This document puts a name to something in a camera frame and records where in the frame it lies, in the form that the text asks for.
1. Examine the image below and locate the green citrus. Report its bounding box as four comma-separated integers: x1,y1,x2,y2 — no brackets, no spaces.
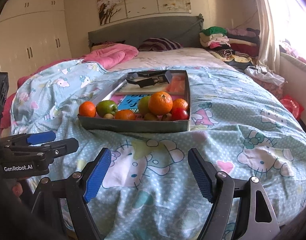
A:
96,100,118,117
137,95,153,117

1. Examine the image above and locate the pink quilt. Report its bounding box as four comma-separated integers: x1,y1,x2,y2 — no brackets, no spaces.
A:
83,43,139,70

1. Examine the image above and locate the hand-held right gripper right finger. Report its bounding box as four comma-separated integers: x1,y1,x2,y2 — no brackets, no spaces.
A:
187,148,280,240

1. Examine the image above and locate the cream curtain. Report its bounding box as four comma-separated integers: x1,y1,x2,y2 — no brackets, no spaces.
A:
253,0,280,73

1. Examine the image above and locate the cartoon cat printed blanket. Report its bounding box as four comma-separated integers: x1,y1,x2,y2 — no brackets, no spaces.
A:
11,60,306,240

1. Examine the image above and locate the person's left hand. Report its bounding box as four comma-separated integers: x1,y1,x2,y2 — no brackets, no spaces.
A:
12,177,31,200

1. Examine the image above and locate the white plastic bag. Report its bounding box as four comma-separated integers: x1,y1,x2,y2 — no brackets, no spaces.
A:
244,65,285,85

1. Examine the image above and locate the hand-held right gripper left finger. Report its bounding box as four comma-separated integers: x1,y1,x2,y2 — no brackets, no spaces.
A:
31,147,112,240

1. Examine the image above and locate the beige bed sheet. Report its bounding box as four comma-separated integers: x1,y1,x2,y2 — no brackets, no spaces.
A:
108,47,233,73

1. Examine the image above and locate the pile of folded clothes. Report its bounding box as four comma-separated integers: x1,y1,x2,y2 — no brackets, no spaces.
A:
199,26,262,67

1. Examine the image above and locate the red apple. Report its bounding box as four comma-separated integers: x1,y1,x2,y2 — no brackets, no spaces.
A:
170,107,189,121

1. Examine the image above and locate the beige window ledge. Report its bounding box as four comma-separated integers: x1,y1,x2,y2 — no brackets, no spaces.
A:
280,54,306,125

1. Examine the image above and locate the black plastic frame part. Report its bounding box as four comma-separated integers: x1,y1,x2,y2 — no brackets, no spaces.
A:
125,70,173,88

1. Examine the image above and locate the large orange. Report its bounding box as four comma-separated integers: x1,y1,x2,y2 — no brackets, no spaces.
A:
148,91,173,115

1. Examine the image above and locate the silver rectangular tray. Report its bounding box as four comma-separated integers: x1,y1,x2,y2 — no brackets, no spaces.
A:
77,69,191,133

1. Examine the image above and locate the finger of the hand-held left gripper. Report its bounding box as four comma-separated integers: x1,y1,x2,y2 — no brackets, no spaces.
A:
1,130,56,148
18,137,79,158

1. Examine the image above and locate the red plastic bag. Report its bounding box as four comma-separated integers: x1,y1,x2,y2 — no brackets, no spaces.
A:
280,95,305,120

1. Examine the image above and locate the white wardrobe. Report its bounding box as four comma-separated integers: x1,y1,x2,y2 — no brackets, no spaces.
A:
0,0,72,78

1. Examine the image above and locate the tree wall painting panel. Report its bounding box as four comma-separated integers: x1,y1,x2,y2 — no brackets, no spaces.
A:
96,0,128,26

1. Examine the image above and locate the striped pillow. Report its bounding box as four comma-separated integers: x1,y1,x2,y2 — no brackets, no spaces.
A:
137,38,183,52

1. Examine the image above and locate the grey-green headboard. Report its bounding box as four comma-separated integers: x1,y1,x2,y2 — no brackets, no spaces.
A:
87,14,204,49

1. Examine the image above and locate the pink and blue book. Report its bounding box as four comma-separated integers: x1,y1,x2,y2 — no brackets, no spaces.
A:
110,94,153,120

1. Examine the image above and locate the red floral cloth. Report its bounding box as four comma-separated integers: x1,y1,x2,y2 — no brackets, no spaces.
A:
279,39,306,67

